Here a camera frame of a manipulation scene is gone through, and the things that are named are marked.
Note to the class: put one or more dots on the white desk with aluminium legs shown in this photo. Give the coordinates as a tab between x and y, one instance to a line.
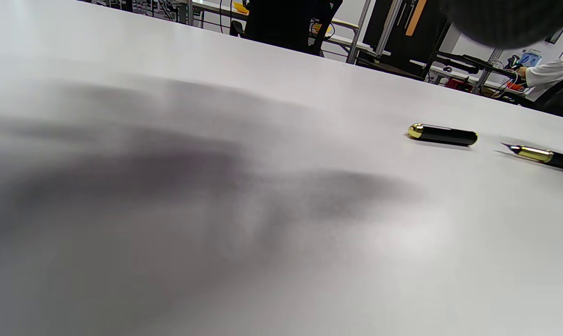
347	42

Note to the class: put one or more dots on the black gold fountain pen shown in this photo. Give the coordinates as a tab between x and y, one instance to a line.
561	160

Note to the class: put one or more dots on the brown side table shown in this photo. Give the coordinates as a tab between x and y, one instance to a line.
389	67

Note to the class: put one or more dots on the black desk on stand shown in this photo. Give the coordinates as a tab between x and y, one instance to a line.
468	60

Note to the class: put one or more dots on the black mesh office chair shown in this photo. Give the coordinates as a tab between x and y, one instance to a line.
281	23

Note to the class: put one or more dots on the person's left hand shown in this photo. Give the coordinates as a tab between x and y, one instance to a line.
510	21

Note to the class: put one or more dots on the black gold fountain pen cap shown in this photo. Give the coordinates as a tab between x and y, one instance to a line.
449	135

